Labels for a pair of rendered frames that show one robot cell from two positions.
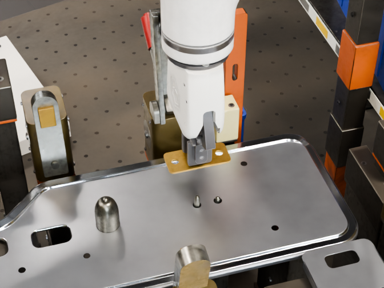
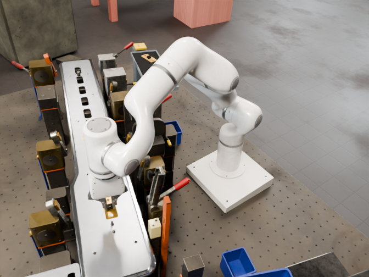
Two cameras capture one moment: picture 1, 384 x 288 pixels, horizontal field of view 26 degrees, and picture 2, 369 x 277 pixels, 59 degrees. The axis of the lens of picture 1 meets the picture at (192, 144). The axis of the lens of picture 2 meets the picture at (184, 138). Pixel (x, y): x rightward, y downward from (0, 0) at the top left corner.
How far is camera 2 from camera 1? 1.14 m
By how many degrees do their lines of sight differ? 59
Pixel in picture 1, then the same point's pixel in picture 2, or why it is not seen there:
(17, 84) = (244, 186)
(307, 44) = not seen: outside the picture
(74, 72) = (268, 210)
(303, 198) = (111, 266)
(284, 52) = not seen: outside the picture
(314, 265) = (70, 267)
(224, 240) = (90, 233)
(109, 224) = not seen: hidden behind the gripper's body
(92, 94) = (255, 219)
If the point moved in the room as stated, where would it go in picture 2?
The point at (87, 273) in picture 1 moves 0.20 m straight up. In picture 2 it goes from (82, 191) to (74, 151)
